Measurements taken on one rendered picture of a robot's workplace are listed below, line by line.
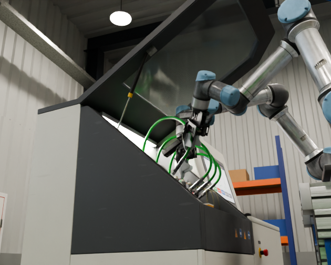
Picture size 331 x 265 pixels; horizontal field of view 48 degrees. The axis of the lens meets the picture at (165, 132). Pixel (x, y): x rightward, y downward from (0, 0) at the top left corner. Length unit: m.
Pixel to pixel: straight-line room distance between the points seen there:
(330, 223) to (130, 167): 0.76
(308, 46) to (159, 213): 0.80
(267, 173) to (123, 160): 5.73
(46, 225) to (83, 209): 0.21
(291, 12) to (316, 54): 0.19
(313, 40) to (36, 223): 1.36
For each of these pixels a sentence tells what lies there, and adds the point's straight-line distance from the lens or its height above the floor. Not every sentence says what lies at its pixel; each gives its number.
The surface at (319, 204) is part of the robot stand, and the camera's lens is 1.33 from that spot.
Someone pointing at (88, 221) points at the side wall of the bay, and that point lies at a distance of 1.60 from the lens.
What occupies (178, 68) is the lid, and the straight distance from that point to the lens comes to 1.92.
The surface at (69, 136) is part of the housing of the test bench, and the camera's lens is 1.77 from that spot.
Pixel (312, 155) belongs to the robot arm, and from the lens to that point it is 2.00.
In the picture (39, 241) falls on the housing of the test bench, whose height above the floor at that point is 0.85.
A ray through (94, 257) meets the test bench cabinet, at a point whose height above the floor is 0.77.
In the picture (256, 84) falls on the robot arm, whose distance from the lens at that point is 1.57.
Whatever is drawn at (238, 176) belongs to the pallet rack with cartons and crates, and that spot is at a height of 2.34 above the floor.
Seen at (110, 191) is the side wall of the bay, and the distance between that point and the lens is 1.55.
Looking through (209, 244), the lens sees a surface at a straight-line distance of 1.40.
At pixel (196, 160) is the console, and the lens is 2.20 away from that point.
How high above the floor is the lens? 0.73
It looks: 20 degrees up
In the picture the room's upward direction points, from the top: 1 degrees counter-clockwise
